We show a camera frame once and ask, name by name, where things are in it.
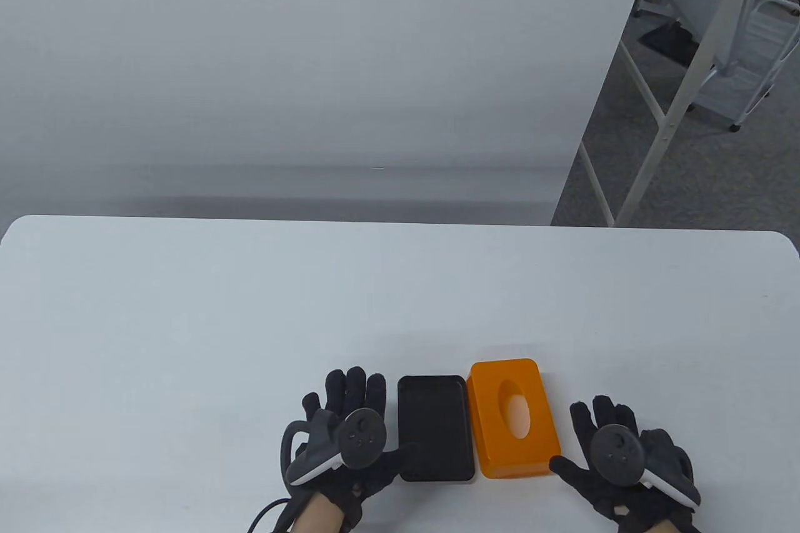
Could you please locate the person's right hand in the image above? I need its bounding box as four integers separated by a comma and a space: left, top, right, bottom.
549, 396, 701, 533

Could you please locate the person's left hand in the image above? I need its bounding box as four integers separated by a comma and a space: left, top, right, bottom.
284, 367, 421, 524

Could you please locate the grey white right hand controller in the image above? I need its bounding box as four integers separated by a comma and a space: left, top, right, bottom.
591, 424, 701, 507

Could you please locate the black cable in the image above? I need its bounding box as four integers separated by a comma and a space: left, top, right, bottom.
250, 497, 294, 533

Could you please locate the white step stool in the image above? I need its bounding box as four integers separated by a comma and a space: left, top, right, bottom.
691, 0, 800, 132

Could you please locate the black flat floor object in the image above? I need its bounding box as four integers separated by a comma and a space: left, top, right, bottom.
639, 22, 699, 67

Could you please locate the white metal frame stand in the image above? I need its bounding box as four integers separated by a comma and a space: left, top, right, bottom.
578, 0, 776, 227

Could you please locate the grey white left hand controller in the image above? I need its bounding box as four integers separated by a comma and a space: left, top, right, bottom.
279, 408, 387, 487

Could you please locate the white partition board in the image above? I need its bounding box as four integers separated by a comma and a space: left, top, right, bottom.
0, 0, 661, 226

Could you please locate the orange tissue box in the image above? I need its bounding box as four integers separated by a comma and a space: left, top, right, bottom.
467, 359, 562, 481

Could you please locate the person's left forearm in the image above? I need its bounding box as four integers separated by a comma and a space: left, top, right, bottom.
291, 491, 344, 533

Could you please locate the grey white hand controller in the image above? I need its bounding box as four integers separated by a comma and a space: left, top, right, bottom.
591, 424, 701, 507
279, 408, 387, 487

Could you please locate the black tissue box base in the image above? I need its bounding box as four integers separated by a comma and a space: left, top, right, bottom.
397, 375, 476, 482

